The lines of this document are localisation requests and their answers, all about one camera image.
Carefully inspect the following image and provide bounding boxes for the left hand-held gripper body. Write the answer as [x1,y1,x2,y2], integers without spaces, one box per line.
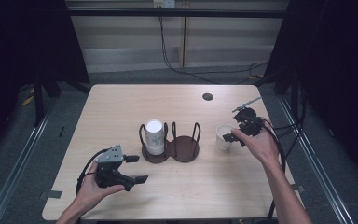
[94,144,137,191]

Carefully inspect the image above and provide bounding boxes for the plain white paper cup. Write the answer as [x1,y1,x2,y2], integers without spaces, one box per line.
[215,124,236,152]

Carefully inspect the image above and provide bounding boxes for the hand-held gripper black cable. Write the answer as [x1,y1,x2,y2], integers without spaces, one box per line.
[255,116,287,220]
[75,147,111,195]

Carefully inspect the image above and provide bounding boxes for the left hand-held gripper black cable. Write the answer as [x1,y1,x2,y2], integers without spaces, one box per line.
[75,147,111,195]

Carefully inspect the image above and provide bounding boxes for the right hand-held gripper black cable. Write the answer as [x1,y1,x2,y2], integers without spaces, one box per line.
[255,116,287,220]

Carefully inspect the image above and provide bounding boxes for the black horizontal metal bar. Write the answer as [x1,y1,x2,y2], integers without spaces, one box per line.
[66,7,288,19]

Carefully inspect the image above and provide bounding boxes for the bundle of black cables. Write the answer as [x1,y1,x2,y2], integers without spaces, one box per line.
[273,90,309,160]

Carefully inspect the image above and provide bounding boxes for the long black floor cable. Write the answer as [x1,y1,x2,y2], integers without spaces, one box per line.
[158,7,269,86]

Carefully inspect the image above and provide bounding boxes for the white paper cup blue print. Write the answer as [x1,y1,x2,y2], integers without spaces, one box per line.
[145,119,165,147]

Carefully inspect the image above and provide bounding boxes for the person's right hand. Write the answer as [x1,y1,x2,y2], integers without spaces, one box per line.
[231,128,282,167]

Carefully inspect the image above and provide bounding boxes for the dark curtain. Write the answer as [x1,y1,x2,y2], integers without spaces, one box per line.
[262,0,358,188]
[0,0,91,157]

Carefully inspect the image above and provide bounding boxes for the white wall power outlet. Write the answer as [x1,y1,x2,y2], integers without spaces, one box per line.
[153,0,176,9]

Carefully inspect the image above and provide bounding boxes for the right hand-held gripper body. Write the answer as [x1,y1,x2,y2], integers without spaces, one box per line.
[232,96,266,138]

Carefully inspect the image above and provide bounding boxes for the metal floor rail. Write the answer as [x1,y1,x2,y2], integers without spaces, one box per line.
[0,96,60,224]
[276,92,355,224]

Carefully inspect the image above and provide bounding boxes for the person's left hand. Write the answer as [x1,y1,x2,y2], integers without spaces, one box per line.
[76,162,126,211]

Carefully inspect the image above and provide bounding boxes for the black metal stand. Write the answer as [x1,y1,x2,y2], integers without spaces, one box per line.
[288,68,302,125]
[32,71,62,127]

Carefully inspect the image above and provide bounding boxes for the dark brown double cup holder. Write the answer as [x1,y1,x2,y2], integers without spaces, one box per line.
[138,121,201,164]

